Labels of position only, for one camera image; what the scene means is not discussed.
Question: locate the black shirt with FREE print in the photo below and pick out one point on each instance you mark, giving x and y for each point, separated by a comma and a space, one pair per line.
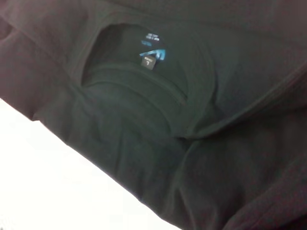
168, 95

